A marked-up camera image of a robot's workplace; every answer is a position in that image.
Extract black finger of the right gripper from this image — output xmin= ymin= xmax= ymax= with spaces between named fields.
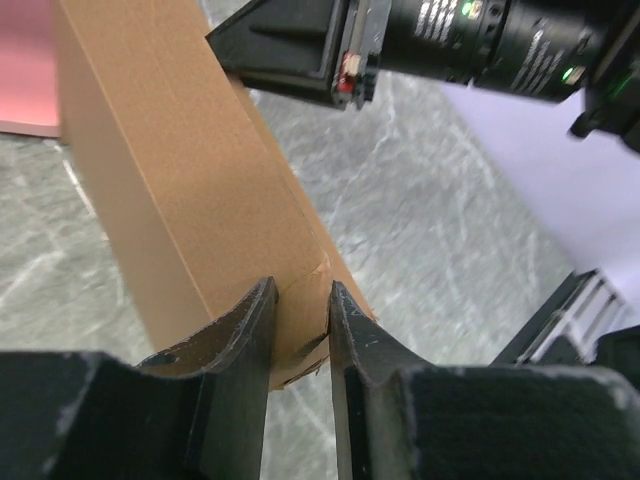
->
xmin=206 ymin=0 xmax=349 ymax=100

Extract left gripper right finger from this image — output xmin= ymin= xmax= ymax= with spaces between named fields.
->
xmin=329 ymin=283 xmax=639 ymax=479

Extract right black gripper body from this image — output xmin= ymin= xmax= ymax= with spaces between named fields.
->
xmin=331 ymin=1 xmax=639 ymax=151

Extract brown cardboard box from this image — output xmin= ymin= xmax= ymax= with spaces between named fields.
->
xmin=53 ymin=0 xmax=362 ymax=389

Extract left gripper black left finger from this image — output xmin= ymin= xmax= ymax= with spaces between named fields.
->
xmin=1 ymin=277 xmax=278 ymax=479

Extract pink three-tier shelf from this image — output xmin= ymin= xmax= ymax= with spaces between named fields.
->
xmin=1 ymin=1 xmax=61 ymax=138

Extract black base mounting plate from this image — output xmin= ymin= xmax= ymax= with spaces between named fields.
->
xmin=493 ymin=270 xmax=639 ymax=365

